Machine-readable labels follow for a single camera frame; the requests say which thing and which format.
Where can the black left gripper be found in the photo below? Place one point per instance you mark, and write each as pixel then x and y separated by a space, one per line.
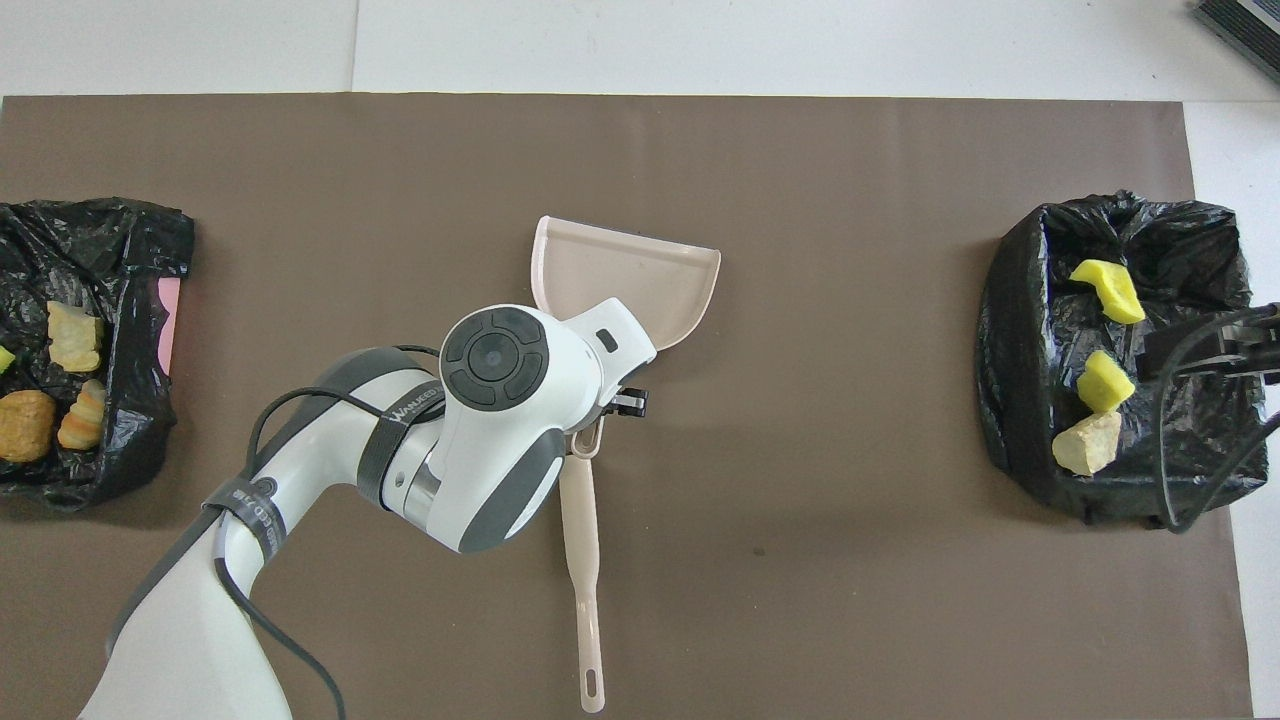
pixel 608 405

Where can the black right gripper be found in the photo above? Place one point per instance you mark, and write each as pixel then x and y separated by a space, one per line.
pixel 1255 345

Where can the yellow sponge with green side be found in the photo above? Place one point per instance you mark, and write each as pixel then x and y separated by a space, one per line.
pixel 1105 383

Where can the notched yellow sponge piece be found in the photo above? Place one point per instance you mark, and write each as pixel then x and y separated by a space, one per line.
pixel 1112 290

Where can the beige plastic dustpan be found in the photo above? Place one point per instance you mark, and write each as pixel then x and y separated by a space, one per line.
pixel 640 275

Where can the beige hand brush black bristles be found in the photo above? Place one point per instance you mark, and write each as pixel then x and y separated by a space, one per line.
pixel 583 560

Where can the orange striped croissant piece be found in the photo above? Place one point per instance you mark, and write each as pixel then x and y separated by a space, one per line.
pixel 83 418

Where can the pale bread piece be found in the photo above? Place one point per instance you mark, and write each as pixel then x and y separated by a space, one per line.
pixel 75 338

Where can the brown oval bread roll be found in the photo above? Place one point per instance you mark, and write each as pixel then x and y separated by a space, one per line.
pixel 25 425

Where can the small yellow sponge wedge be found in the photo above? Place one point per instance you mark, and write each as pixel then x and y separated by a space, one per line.
pixel 5 358

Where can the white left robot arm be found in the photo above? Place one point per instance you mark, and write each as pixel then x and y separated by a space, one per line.
pixel 500 400

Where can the black plastic trash bag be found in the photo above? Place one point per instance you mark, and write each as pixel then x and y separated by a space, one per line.
pixel 130 400
pixel 1030 400

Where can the pink bin under bag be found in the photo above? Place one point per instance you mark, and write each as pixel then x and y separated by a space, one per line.
pixel 170 325

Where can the brown table mat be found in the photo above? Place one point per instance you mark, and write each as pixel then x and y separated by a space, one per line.
pixel 800 600

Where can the black ribbed device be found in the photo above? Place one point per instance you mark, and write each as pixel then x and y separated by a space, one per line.
pixel 1245 30

